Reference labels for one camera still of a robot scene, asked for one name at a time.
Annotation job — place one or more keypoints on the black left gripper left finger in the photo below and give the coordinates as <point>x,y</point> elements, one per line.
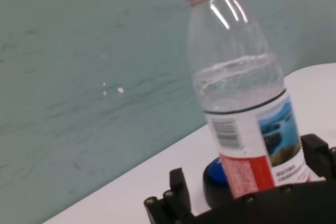
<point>179,192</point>

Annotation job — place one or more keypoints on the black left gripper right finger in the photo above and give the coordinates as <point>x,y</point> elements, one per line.
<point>319,155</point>

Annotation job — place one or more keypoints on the blue push button black base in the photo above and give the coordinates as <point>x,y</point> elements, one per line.
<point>215,176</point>

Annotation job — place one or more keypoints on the clear water bottle red cap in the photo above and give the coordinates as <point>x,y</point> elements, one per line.
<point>236,90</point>

